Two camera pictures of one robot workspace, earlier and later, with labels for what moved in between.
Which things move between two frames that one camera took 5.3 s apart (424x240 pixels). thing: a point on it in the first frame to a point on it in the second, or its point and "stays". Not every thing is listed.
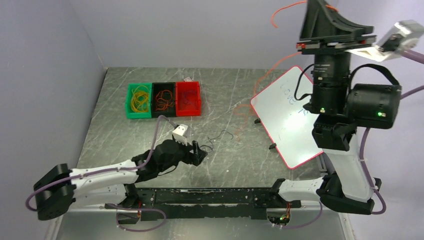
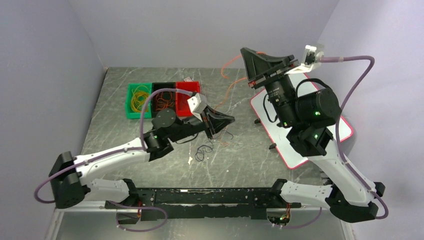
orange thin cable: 237,108 to 226,77
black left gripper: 195,157 to 217,122
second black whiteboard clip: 272,146 stays
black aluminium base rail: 174,204 stays
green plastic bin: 131,114 stays
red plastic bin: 188,99 stays
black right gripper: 322,25 to 259,67
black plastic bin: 163,99 stays
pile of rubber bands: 163,100 stays
